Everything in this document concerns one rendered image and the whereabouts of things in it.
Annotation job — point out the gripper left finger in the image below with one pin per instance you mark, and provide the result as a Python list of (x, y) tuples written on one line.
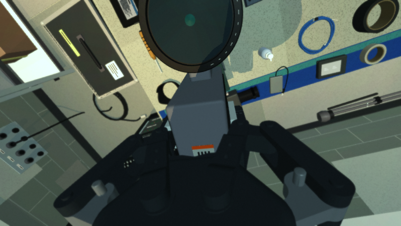
[(103, 169)]

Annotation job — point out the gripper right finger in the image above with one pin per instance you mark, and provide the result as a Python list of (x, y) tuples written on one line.
[(313, 163)]

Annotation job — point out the black round lens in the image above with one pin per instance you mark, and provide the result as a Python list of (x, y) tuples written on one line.
[(188, 31)]

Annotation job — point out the black green control box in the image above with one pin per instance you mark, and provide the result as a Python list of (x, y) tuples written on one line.
[(152, 125)]

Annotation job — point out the grey folded tripod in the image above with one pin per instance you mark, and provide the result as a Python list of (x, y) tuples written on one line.
[(351, 106)]

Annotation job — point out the grey socket panel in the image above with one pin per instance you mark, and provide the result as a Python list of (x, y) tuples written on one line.
[(18, 147)]

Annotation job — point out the black viewfinder eyepiece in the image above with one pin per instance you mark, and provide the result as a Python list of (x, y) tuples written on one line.
[(249, 93)]

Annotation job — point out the black framed slate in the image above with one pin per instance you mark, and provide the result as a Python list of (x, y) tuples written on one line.
[(330, 67)]

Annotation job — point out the beige tape roll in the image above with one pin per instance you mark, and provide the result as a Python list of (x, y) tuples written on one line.
[(365, 56)]

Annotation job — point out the black equipment case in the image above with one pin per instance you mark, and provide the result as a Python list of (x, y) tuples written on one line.
[(94, 50)]

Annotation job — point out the white squeeze bottle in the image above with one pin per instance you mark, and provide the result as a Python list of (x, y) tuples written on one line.
[(264, 52)]

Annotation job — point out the grey framed white panel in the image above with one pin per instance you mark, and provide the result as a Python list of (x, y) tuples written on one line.
[(37, 67)]

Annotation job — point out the black tape roll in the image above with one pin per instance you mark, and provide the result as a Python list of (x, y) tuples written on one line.
[(363, 18)]

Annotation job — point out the brown cardboard box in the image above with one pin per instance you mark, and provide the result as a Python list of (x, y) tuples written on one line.
[(14, 37)]

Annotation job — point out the dark blue flat box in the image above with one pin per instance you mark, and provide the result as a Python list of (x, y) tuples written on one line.
[(253, 2)]

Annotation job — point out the grey camera body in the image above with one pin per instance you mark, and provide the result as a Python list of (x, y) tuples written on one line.
[(197, 116)]

